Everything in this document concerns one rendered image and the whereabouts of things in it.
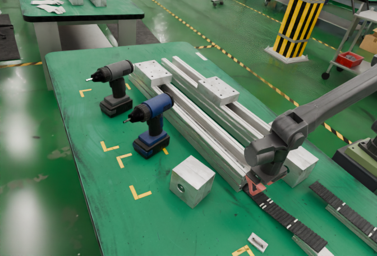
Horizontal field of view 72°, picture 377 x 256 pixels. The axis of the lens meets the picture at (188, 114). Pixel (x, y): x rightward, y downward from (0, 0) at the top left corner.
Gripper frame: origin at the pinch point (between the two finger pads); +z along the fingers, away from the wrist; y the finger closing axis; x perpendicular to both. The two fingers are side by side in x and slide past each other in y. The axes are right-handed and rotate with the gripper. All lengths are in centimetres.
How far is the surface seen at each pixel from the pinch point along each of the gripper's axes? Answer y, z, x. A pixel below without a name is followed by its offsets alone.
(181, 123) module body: 4.9, -0.7, -37.5
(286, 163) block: -14.1, -2.7, -0.9
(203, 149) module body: 5.0, 0.5, -22.9
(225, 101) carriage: -16.3, -5.9, -36.3
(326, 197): -18.0, 1.4, 14.2
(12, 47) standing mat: 37, 80, -318
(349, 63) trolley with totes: -295, 51, -87
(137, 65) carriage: 5, -8, -75
